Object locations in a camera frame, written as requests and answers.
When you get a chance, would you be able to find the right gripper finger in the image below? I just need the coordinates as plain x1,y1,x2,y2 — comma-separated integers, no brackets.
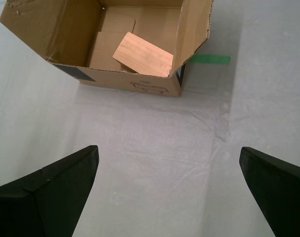
0,145,100,237
239,147,300,237

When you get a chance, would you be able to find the brown cardboard box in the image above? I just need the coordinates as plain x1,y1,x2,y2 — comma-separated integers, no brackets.
0,0,214,98

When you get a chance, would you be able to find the light wooden block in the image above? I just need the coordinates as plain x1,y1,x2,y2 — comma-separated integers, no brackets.
112,31,174,78

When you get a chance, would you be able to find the white plastic table cover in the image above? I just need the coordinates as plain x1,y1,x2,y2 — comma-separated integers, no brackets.
0,0,300,237

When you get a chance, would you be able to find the long green tape strip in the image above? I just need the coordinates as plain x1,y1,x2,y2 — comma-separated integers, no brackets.
189,54,232,65

